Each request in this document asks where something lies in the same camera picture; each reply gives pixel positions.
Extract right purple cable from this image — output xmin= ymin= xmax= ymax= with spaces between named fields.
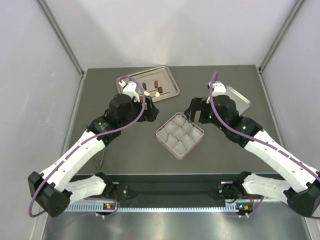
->
xmin=209 ymin=71 xmax=320 ymax=218

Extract pink square tin box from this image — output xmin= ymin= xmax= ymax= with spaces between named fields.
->
xmin=155 ymin=112 xmax=204 ymax=160

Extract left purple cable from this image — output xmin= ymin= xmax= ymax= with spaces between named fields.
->
xmin=28 ymin=76 xmax=146 ymax=217

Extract purple cable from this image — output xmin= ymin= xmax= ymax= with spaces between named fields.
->
xmin=209 ymin=71 xmax=320 ymax=218
xmin=28 ymin=76 xmax=146 ymax=217

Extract silver metal tray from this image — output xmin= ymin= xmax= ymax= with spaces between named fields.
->
xmin=128 ymin=66 xmax=180 ymax=103

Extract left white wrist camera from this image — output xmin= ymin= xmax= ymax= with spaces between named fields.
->
xmin=118 ymin=80 xmax=140 ymax=103

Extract dark chocolate cube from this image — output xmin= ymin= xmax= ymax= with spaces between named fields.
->
xmin=157 ymin=87 xmax=163 ymax=94

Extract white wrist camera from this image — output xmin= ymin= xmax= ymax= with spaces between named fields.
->
xmin=207 ymin=81 xmax=227 ymax=97
xmin=118 ymin=80 xmax=140 ymax=103

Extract white paper cup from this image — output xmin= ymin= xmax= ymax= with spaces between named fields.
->
xmin=180 ymin=134 xmax=195 ymax=150
xmin=173 ymin=141 xmax=187 ymax=155
xmin=172 ymin=127 xmax=187 ymax=141
xmin=164 ymin=121 xmax=179 ymax=134
xmin=172 ymin=114 xmax=186 ymax=127
xmin=188 ymin=127 xmax=203 ymax=142
xmin=181 ymin=121 xmax=194 ymax=134
xmin=157 ymin=128 xmax=169 ymax=142
xmin=166 ymin=134 xmax=178 ymax=148

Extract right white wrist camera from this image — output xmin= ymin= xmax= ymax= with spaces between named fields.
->
xmin=207 ymin=81 xmax=227 ymax=97

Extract dark chocolate tall piece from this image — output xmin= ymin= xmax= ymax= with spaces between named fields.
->
xmin=142 ymin=82 xmax=147 ymax=91

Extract silver tin lid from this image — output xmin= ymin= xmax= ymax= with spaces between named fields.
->
xmin=225 ymin=86 xmax=251 ymax=115

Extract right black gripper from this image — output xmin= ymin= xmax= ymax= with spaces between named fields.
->
xmin=184 ymin=96 xmax=228 ymax=132

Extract metal tongs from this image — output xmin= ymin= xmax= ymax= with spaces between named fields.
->
xmin=93 ymin=148 xmax=106 ymax=170

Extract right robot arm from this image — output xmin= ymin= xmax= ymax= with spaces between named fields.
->
xmin=184 ymin=95 xmax=320 ymax=218

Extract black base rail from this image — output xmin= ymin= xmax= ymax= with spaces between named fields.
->
xmin=84 ymin=179 xmax=253 ymax=208

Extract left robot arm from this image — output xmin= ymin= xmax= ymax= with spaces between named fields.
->
xmin=27 ymin=93 xmax=160 ymax=218

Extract white cable duct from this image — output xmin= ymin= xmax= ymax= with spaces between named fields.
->
xmin=65 ymin=201 xmax=253 ymax=214

